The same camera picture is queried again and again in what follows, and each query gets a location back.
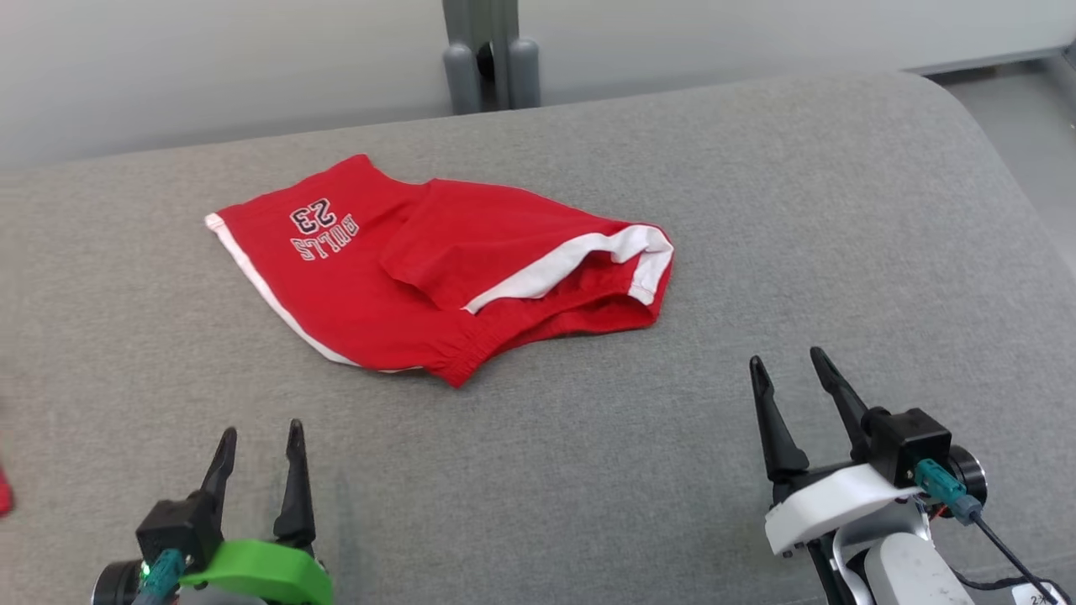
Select camera cable teal plug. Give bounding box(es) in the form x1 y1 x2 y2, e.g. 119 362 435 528
914 458 1076 605
134 548 188 605

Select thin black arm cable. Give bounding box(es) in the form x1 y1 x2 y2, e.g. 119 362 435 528
948 568 1045 592

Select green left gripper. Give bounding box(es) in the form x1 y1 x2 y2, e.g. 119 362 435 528
179 419 335 605

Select red Bulls 23 shorts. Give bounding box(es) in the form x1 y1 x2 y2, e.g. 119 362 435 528
204 154 675 389

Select grey partition post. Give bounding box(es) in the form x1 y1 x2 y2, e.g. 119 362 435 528
442 0 541 116

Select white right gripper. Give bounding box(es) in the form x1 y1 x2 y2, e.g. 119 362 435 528
749 346 926 558

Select left camera cable teal plug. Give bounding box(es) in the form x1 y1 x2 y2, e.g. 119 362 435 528
134 548 188 605

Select right camera cable teal plug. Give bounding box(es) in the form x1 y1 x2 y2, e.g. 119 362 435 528
914 458 1076 605

